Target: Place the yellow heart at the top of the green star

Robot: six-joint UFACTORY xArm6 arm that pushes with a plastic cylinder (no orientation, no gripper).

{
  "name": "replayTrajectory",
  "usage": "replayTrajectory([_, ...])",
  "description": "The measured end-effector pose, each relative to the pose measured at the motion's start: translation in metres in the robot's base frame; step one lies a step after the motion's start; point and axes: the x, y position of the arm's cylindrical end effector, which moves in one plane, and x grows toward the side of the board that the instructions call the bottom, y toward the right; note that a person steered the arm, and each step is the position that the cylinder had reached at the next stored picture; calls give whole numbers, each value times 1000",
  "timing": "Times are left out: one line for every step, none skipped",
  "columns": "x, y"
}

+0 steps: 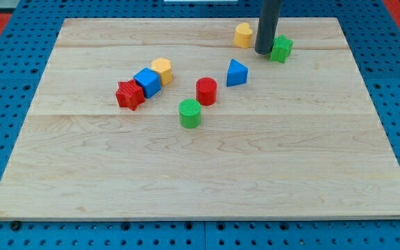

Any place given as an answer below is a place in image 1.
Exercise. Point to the red star block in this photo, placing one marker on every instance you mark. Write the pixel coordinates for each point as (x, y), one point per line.
(129, 94)

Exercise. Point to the yellow heart block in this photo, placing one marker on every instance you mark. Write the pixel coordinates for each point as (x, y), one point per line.
(243, 35)

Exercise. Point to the green star block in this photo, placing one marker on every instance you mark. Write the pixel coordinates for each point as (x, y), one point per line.
(281, 49)

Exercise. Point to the green cylinder block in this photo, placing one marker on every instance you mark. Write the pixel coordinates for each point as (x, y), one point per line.
(189, 113)

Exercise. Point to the red cylinder block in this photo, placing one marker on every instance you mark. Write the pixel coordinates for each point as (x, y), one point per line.
(206, 91)

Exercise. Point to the light wooden board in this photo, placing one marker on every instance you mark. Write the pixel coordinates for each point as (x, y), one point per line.
(300, 140)

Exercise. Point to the blue triangle block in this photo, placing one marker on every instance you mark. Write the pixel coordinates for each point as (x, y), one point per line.
(237, 73)

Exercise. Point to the blue cube block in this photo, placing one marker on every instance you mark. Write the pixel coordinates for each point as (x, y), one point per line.
(149, 81)

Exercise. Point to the yellow hexagon block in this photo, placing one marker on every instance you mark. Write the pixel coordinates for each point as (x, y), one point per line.
(163, 68)

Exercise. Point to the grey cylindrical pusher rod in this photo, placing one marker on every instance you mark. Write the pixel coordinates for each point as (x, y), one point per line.
(267, 24)

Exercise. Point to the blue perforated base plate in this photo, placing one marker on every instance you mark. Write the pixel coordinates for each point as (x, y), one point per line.
(26, 43)

